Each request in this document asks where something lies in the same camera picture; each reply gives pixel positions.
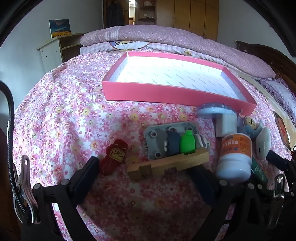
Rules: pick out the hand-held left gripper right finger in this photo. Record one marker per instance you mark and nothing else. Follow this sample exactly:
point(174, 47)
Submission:
point(207, 187)

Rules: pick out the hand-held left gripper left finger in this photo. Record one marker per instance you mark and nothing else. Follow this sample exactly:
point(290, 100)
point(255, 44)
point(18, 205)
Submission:
point(86, 178)

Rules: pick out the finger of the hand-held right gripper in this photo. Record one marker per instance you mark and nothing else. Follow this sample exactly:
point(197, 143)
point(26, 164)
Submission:
point(277, 162)

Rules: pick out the green battery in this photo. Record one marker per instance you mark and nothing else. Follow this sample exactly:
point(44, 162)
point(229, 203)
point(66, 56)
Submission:
point(257, 170)

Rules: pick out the white earbuds case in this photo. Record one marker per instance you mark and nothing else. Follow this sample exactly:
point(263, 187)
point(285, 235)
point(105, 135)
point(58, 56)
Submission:
point(263, 141)

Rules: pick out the white bottle with orange label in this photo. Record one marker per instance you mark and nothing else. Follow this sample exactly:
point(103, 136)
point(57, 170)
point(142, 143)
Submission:
point(233, 166)

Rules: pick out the red cartoon figure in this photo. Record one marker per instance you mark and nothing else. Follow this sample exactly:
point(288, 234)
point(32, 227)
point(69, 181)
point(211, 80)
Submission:
point(113, 157)

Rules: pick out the cream round chess piece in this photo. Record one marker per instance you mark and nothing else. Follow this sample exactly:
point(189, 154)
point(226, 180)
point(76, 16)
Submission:
point(251, 122)

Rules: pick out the notched wooden stand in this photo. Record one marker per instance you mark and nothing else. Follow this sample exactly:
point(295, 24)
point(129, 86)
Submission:
point(161, 165)

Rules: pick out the grey plastic plate with holes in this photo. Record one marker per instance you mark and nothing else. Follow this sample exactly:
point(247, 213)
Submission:
point(155, 141)

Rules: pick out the pink shallow cardboard box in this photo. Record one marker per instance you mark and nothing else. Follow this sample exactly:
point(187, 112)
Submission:
point(173, 74)

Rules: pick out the metal spring clip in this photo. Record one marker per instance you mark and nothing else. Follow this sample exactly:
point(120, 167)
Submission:
point(25, 185)
point(277, 199)

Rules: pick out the purple frilled pillow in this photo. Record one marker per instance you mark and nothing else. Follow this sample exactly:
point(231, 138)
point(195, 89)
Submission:
point(284, 95)

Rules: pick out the pink floral bed sheet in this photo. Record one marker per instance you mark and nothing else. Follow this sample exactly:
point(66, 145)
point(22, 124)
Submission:
point(69, 104)

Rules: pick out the dark wooden headboard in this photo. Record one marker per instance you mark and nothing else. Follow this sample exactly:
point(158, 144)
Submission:
point(266, 53)

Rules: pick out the white bookshelf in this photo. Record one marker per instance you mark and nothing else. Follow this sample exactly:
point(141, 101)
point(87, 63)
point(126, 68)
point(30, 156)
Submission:
point(50, 55)

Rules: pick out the blue and yellow painting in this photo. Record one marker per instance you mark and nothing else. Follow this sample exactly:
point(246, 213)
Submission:
point(59, 28)

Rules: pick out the folded pink quilt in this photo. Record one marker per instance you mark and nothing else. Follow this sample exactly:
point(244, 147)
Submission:
point(173, 34)

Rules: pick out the wooden wardrobe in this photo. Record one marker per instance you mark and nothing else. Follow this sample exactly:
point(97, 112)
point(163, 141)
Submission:
point(196, 18)

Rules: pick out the dark hanging coat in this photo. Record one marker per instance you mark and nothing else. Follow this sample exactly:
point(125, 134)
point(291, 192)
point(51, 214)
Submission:
point(114, 14)

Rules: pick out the wooden corner shelf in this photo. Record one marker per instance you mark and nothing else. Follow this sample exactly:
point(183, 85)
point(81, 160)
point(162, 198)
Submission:
point(148, 20)

